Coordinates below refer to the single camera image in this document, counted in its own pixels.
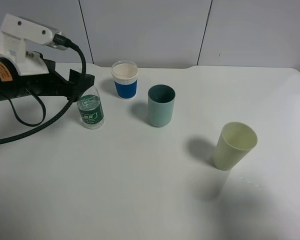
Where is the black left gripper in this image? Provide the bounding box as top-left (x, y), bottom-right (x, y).
top-left (0, 52), bottom-right (95, 102)

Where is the clear bottle with green label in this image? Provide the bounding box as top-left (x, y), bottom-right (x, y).
top-left (77, 85), bottom-right (105, 130)

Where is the blue sleeved paper cup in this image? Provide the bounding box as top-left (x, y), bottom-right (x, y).
top-left (111, 60), bottom-right (138, 99)

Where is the teal plastic cup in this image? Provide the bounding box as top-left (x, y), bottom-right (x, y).
top-left (147, 84), bottom-right (176, 128)

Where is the pale green plastic cup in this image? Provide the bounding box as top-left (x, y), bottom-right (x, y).
top-left (213, 122), bottom-right (258, 171)

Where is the black braided cable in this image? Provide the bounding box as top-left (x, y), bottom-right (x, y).
top-left (0, 33), bottom-right (87, 147)

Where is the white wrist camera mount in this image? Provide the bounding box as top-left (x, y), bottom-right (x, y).
top-left (0, 13), bottom-right (67, 76)

